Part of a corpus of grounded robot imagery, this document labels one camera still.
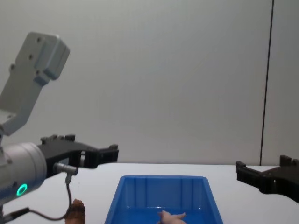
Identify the brown toy figure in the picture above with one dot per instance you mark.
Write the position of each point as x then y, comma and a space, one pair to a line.
76, 212

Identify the pink toy figure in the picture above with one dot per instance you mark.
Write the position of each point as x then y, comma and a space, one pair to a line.
169, 218

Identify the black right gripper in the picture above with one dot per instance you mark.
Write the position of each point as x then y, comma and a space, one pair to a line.
287, 180

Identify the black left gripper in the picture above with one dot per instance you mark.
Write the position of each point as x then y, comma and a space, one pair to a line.
63, 151

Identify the blue plastic bin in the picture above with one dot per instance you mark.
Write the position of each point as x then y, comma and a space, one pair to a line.
140, 193

